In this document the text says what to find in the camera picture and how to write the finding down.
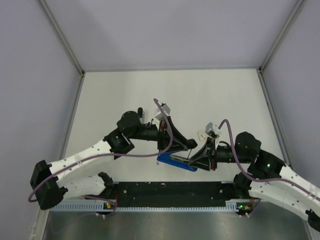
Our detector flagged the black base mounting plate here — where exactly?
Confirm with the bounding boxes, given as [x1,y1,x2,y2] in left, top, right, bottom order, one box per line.
[108,181,241,208]

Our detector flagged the aluminium frame post right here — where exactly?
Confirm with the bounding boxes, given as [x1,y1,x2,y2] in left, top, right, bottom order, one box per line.
[257,0,307,74]

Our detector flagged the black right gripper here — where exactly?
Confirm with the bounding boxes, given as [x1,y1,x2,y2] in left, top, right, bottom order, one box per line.
[187,137,251,170]

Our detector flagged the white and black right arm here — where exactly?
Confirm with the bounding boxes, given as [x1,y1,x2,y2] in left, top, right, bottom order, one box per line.
[233,132,320,231]

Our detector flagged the aluminium frame post left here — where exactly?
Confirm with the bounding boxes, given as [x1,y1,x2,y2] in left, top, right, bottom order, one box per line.
[36,0,85,78]

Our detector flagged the grey and black stapler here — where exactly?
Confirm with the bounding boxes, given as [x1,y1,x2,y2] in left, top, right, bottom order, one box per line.
[137,107,145,124]

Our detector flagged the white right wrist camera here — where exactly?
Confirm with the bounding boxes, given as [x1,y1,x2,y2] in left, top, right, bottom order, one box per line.
[205,122,221,139]

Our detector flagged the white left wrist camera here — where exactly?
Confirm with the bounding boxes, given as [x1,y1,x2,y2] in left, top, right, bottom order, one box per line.
[152,101,171,125]

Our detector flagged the aluminium frame post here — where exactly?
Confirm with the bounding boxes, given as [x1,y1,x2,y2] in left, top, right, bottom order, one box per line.
[36,0,85,78]
[257,0,307,74]

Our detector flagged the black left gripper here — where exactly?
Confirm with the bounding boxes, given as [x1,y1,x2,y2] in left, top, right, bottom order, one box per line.
[128,116,189,153]

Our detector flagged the light blue slotted cable duct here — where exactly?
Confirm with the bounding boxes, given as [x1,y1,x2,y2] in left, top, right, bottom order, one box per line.
[50,201,239,213]

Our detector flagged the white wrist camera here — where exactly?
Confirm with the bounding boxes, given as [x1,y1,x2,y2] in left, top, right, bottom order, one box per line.
[152,101,171,125]
[205,122,221,139]

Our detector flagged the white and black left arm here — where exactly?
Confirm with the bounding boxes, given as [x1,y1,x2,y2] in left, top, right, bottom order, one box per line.
[28,108,198,210]

